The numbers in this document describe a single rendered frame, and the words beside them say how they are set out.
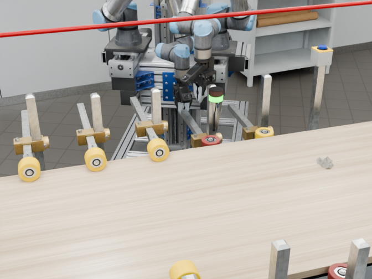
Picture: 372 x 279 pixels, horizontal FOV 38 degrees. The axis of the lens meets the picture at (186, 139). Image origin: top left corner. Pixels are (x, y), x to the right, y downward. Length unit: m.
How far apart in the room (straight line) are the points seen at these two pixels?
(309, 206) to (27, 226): 0.96
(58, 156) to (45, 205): 2.11
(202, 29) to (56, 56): 2.78
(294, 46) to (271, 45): 0.29
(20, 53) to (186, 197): 3.15
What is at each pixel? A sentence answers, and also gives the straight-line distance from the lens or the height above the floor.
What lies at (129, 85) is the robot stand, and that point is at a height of 0.85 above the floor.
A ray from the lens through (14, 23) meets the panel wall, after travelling 4.77.
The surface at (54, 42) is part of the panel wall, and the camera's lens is 4.85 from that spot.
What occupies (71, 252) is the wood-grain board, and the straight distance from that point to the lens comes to 1.74.
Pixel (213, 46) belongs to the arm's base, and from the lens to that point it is 2.92.
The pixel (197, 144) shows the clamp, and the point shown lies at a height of 0.85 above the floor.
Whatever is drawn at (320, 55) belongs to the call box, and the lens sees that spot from 2.43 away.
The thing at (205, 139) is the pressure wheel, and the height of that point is 0.90.
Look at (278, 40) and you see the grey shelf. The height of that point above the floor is 0.26.
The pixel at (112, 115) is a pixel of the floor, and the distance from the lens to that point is 4.59.
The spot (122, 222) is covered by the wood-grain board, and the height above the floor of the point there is 0.90.
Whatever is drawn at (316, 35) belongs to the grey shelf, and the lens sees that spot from 5.67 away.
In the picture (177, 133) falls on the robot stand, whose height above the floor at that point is 0.43.
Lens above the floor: 2.01
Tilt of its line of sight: 29 degrees down
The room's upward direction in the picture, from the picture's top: straight up
